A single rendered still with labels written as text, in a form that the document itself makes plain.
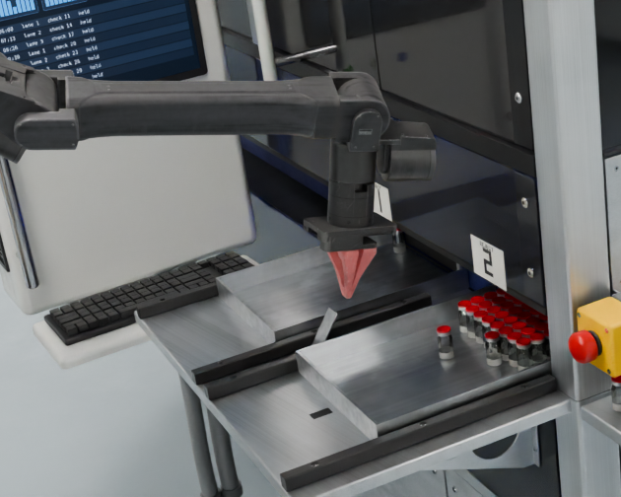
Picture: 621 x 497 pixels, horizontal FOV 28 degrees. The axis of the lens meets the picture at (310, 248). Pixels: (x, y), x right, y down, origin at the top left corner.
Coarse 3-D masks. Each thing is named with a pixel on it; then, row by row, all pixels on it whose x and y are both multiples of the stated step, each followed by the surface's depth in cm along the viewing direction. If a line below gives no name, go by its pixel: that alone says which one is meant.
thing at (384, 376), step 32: (384, 320) 185; (416, 320) 187; (448, 320) 189; (320, 352) 182; (352, 352) 184; (384, 352) 183; (416, 352) 181; (480, 352) 179; (320, 384) 174; (352, 384) 175; (384, 384) 174; (416, 384) 173; (448, 384) 171; (480, 384) 170; (512, 384) 165; (352, 416) 165; (384, 416) 166; (416, 416) 160
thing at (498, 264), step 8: (472, 240) 176; (480, 240) 174; (472, 248) 177; (480, 248) 174; (488, 248) 172; (496, 248) 170; (480, 256) 175; (488, 256) 173; (496, 256) 171; (480, 264) 176; (488, 264) 174; (496, 264) 171; (504, 264) 170; (480, 272) 177; (496, 272) 172; (504, 272) 170; (488, 280) 175; (496, 280) 173; (504, 280) 171; (504, 288) 171
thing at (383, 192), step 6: (378, 186) 201; (384, 192) 199; (378, 198) 203; (384, 198) 200; (378, 204) 203; (384, 204) 201; (378, 210) 204; (384, 210) 202; (390, 210) 200; (384, 216) 202; (390, 216) 200
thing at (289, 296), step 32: (288, 256) 214; (320, 256) 216; (384, 256) 216; (416, 256) 214; (224, 288) 206; (256, 288) 211; (288, 288) 209; (320, 288) 207; (384, 288) 204; (416, 288) 195; (448, 288) 198; (256, 320) 194; (288, 320) 198; (320, 320) 190
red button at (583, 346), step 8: (576, 336) 151; (584, 336) 151; (592, 336) 151; (576, 344) 151; (584, 344) 150; (592, 344) 150; (576, 352) 151; (584, 352) 150; (592, 352) 150; (576, 360) 152; (584, 360) 151; (592, 360) 151
